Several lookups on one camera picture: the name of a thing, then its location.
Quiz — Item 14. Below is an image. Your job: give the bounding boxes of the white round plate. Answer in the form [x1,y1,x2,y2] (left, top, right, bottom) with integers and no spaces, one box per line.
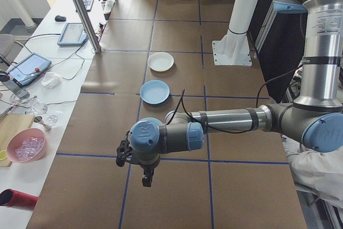
[147,51,175,72]

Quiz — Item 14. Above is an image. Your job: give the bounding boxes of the blue round plate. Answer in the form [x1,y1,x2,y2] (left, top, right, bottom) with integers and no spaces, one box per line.
[139,79,171,105]

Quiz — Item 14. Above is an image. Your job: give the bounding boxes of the small clear glass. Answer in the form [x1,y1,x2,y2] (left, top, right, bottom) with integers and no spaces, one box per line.
[44,114,59,127]

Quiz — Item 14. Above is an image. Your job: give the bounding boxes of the blue-framed teach pendant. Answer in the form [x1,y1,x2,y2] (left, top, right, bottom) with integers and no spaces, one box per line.
[56,22,89,47]
[5,52,53,88]

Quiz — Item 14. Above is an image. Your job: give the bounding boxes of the metal cocktail jigger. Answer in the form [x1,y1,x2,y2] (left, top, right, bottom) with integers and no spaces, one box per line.
[34,115,52,132]

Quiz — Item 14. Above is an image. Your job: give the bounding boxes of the clear plastic ice cubes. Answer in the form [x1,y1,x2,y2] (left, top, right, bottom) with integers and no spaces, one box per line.
[14,136,45,160]

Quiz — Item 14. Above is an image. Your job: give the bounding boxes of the pink bowl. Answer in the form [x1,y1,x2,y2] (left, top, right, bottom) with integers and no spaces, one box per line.
[6,128,47,164]

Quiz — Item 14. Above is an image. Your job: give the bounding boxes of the large clear glass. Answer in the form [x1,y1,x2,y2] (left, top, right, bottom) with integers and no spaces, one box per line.
[26,97,49,116]

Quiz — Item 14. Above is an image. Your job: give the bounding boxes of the red cylinder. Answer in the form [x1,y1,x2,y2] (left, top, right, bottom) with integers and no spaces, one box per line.
[0,188,39,211]

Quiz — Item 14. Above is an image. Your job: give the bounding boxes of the crumpled white tissue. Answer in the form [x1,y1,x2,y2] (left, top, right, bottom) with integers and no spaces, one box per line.
[40,71,63,90]

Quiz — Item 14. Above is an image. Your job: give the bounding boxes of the white side desk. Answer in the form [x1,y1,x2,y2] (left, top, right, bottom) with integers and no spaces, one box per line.
[0,0,108,229]

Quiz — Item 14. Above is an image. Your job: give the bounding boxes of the wooden cutting board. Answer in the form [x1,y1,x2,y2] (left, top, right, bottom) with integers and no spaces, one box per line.
[0,113,36,168]

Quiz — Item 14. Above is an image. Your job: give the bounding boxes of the clear round glass lid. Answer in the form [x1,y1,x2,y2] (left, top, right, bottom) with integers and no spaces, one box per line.
[9,93,26,106]

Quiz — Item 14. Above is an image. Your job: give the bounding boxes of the clear bottle with black cap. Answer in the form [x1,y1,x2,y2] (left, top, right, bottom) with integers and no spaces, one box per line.
[0,70,31,100]

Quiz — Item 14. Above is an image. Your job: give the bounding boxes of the grey office chair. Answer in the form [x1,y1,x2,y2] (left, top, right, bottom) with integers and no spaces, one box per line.
[0,33,26,72]

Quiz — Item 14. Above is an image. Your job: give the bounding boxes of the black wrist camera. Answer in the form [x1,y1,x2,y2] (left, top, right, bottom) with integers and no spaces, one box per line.
[115,130,133,167]

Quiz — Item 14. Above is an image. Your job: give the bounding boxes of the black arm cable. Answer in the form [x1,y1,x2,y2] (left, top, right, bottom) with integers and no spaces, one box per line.
[171,64,305,134]

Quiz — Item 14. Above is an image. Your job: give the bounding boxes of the white pedestal column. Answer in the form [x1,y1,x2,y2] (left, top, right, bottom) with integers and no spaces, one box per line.
[211,0,253,67]

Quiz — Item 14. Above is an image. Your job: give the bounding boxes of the aluminium frame post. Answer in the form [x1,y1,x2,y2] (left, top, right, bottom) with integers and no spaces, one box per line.
[60,0,102,54]

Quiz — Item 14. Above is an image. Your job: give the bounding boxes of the aluminium V-frame bar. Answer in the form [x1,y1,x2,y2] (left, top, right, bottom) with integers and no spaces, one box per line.
[254,1,281,51]

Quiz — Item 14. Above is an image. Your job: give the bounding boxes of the black V-frame cover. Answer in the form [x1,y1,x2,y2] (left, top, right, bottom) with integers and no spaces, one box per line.
[248,0,308,104]

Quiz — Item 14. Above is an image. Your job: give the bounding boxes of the black pendant cable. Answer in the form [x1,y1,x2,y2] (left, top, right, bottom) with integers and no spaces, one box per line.
[9,33,62,66]
[50,45,94,81]

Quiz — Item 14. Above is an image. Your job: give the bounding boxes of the grey metal rail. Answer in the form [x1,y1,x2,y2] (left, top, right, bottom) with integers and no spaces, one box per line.
[294,183,343,229]

